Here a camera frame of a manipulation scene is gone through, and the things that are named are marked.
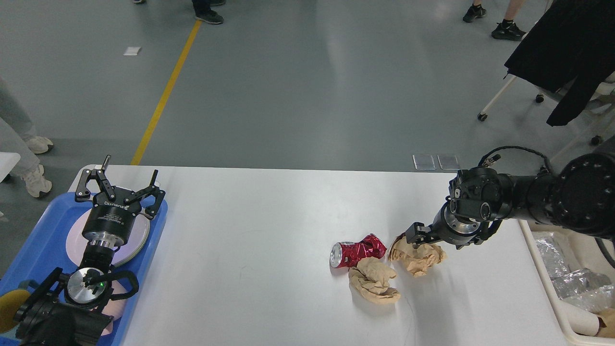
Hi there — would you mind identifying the beige plastic bin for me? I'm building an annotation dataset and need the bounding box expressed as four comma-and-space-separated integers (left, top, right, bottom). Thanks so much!
517, 220, 615, 346

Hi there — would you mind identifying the white side table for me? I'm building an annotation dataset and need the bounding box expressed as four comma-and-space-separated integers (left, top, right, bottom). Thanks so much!
0, 151, 21, 183

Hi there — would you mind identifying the teal and yellow mug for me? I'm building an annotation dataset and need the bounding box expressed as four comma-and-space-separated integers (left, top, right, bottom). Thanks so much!
0, 280, 32, 333

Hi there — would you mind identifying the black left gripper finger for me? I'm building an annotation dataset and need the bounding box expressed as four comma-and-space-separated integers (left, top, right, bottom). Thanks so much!
74, 155, 117, 207
123, 169, 166, 220

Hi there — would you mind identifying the crushed red soda can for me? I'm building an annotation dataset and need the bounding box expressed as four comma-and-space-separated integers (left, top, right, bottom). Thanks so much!
329, 234, 387, 269

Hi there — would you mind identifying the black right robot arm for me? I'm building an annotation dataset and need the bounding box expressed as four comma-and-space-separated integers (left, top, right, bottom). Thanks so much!
403, 145, 615, 265

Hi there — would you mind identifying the tan napkin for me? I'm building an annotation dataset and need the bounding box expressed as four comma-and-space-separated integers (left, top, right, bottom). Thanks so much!
348, 258, 401, 305

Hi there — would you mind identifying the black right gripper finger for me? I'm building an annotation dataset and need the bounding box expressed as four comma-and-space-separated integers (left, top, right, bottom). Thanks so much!
406, 222, 440, 249

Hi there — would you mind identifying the pink plate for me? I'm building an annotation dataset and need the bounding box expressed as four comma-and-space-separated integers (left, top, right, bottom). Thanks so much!
65, 210, 150, 267

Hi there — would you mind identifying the person with black sneakers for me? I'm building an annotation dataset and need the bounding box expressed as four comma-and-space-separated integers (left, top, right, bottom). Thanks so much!
463, 0, 526, 41

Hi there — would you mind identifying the foil wrapper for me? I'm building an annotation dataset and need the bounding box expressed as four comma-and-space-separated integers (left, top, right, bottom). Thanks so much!
532, 232, 573, 279
551, 269, 615, 313

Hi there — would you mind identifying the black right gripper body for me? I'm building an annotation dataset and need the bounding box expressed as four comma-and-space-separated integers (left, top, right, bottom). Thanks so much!
430, 204, 481, 249

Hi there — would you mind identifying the blue plastic tray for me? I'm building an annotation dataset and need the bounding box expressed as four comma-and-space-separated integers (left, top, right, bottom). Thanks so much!
0, 192, 168, 346

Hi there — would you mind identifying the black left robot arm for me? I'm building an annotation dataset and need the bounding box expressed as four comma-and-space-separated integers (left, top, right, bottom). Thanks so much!
1, 158, 168, 346

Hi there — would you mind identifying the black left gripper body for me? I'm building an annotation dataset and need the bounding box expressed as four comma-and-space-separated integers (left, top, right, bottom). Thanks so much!
83, 201, 141, 251

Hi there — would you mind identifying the pink mug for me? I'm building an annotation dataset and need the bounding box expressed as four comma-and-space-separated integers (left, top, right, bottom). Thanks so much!
101, 281, 128, 336

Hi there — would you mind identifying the white paper cup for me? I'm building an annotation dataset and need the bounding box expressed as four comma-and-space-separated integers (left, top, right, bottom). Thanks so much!
557, 301, 601, 336

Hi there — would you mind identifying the large brown paper bag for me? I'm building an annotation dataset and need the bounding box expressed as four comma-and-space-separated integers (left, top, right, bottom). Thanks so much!
597, 308, 615, 339

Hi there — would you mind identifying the brown paper ball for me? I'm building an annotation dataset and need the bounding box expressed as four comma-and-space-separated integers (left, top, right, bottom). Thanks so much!
387, 234, 447, 277

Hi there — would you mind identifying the person in grey trousers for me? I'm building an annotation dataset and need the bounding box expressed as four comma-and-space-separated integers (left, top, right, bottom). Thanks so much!
0, 79, 54, 198

